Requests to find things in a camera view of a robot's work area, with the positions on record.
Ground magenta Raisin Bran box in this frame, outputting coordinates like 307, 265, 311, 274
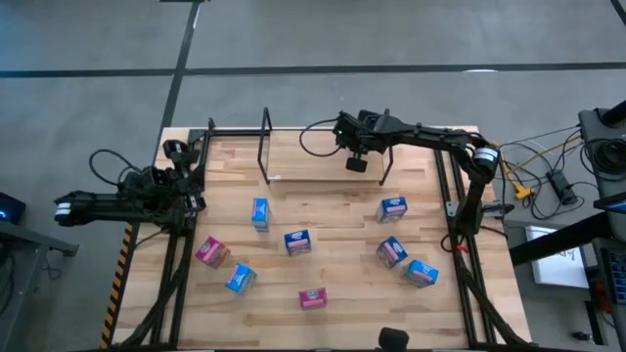
194, 236, 232, 270
298, 286, 329, 311

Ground light blue Rice Krispies box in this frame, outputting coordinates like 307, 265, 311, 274
250, 197, 271, 233
224, 262, 258, 296
401, 259, 440, 288

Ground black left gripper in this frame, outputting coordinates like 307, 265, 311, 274
124, 165, 206, 199

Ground yellow black hazard tape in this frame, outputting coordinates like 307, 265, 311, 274
99, 222, 134, 350

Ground red handled tool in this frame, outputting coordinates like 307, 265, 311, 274
592, 279, 613, 314

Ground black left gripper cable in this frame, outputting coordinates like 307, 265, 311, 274
88, 148, 144, 188

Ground black monitor blue light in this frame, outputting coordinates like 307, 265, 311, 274
0, 191, 27, 225

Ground white board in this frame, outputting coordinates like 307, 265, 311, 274
524, 224, 591, 289

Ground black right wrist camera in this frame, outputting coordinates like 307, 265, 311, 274
344, 154, 369, 174

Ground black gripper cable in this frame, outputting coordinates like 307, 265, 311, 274
88, 148, 144, 188
298, 117, 343, 158

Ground grey equipment cart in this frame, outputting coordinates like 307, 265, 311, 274
577, 100, 626, 199

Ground coiled black cable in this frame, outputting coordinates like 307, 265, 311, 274
580, 137, 626, 178

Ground dark screen blue glow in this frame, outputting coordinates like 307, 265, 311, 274
593, 191, 626, 215

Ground dark blue Frosted Flakes box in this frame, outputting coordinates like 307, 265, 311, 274
376, 236, 409, 271
284, 229, 313, 258
375, 196, 409, 225

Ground black keyboard blue keys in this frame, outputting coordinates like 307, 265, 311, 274
600, 246, 626, 305

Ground black aluminium table frame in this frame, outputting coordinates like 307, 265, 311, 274
111, 115, 533, 351

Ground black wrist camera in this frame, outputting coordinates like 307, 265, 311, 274
344, 154, 369, 174
162, 139, 191, 166

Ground black power adapter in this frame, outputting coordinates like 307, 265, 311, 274
546, 168, 579, 206

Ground black metal beam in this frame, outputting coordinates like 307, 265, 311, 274
508, 210, 626, 268

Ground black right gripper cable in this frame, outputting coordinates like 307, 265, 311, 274
298, 117, 343, 158

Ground yellow cable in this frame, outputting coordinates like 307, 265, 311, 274
498, 134, 584, 201

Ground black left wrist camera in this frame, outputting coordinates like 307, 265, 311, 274
162, 139, 191, 166

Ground black wire shelf rack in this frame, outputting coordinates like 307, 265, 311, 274
257, 106, 396, 189

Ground grey metal table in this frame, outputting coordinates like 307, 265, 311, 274
0, 218, 80, 343

